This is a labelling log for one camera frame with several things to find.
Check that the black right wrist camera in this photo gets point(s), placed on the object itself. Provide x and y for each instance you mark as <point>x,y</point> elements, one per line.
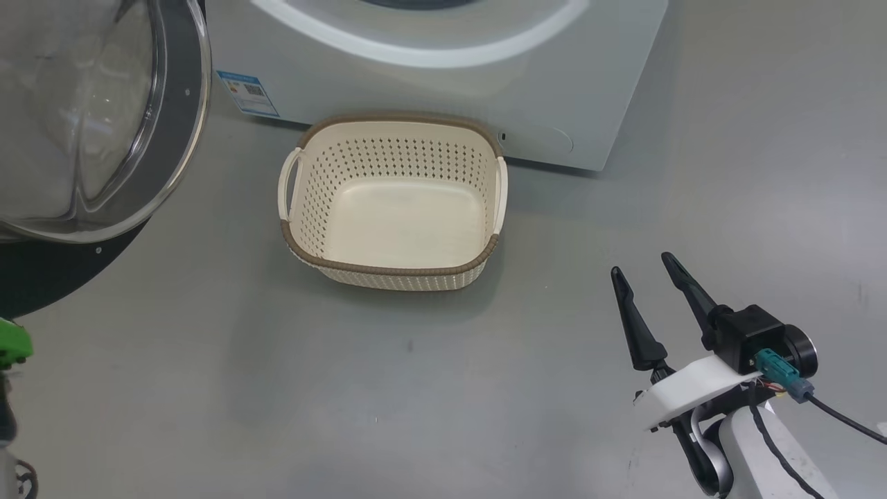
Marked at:
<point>752,329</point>

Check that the cream perforated laundry basket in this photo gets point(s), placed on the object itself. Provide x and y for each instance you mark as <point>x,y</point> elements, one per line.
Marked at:
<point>395,222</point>

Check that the round glass washing machine door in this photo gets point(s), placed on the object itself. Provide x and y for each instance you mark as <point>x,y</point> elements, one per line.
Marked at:
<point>69,104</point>

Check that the white washing machine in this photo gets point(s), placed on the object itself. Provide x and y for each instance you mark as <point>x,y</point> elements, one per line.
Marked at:
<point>416,90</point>

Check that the blue energy label sticker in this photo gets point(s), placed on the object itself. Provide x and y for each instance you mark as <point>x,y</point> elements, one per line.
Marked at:
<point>248,93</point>

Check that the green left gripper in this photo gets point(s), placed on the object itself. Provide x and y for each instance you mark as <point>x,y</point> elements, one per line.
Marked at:
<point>12,343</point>

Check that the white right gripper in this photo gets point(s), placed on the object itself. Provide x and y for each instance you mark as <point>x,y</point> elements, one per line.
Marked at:
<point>693,388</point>

